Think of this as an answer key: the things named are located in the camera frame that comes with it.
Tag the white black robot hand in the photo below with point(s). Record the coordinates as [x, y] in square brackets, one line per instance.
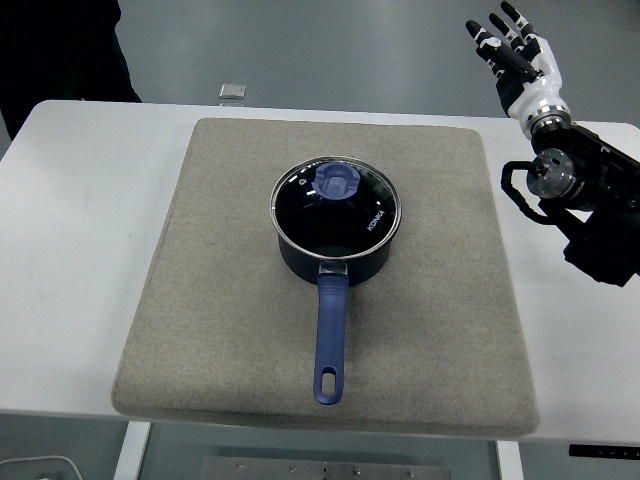
[540, 85]

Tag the glass pot lid blue knob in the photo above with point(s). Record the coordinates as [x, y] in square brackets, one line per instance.
[350, 220]

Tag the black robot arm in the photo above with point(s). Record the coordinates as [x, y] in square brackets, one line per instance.
[600, 200]

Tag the small silver floor plate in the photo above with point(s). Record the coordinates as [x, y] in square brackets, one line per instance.
[232, 90]

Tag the black table control panel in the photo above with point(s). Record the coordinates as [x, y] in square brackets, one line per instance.
[605, 450]

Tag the white table leg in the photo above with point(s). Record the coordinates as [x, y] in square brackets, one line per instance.
[131, 450]
[509, 462]

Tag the grey fabric mat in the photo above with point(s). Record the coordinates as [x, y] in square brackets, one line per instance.
[200, 300]

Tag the grey metal plate with screws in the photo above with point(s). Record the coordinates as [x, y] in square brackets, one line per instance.
[325, 470]

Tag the person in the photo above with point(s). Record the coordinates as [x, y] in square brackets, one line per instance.
[50, 50]

